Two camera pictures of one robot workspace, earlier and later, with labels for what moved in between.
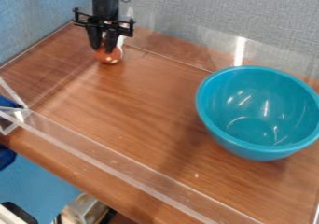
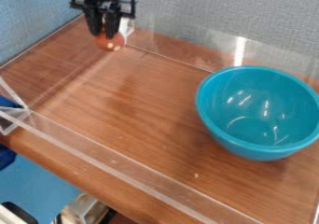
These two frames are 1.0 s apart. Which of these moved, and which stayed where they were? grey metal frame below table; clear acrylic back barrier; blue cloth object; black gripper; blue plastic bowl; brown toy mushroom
Moved: black gripper; brown toy mushroom
Stayed: grey metal frame below table; blue plastic bowl; blue cloth object; clear acrylic back barrier
